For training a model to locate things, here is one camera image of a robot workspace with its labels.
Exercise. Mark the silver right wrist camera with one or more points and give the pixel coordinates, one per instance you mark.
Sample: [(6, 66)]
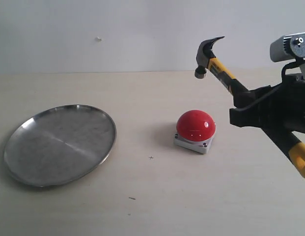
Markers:
[(287, 47)]

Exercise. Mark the grey button base box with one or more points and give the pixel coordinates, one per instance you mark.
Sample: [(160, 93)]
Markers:
[(201, 147)]

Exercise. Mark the red dome push button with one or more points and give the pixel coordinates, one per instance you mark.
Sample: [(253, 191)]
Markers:
[(196, 126)]

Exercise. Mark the round stainless steel plate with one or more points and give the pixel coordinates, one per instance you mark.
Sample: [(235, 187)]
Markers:
[(59, 145)]

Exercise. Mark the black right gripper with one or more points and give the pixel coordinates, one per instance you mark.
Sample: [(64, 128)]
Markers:
[(285, 107)]

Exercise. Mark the black yellow claw hammer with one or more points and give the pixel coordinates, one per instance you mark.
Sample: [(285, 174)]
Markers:
[(292, 147)]

